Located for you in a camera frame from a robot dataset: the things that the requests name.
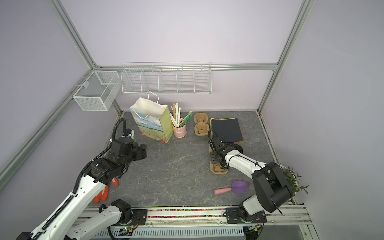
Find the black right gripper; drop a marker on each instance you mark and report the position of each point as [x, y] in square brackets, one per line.
[213, 157]

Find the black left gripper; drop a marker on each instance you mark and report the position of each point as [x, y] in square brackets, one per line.
[141, 152]

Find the single brown pulp cup carrier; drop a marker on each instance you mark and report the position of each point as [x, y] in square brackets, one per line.
[217, 171]

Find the brown pulp cup carrier stack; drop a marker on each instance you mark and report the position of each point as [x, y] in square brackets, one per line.
[201, 124]

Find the landscape printed paper bag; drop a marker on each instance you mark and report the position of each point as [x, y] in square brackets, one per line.
[153, 119]

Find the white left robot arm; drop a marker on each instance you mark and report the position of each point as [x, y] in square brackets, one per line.
[94, 177]

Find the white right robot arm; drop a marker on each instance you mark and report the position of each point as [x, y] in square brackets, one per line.
[272, 189]

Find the pink straw holder cup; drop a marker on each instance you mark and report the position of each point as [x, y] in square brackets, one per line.
[180, 132]

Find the orange red scissors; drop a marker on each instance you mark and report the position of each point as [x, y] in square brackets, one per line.
[103, 195]

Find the potted green plant white pot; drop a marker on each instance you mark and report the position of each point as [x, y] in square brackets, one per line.
[294, 179]

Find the purple scoop with pink handle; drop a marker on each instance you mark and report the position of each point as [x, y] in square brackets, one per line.
[238, 187]

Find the white mesh wall basket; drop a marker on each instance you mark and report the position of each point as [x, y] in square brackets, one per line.
[98, 91]

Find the white wire wall shelf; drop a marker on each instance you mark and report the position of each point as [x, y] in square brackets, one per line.
[167, 78]

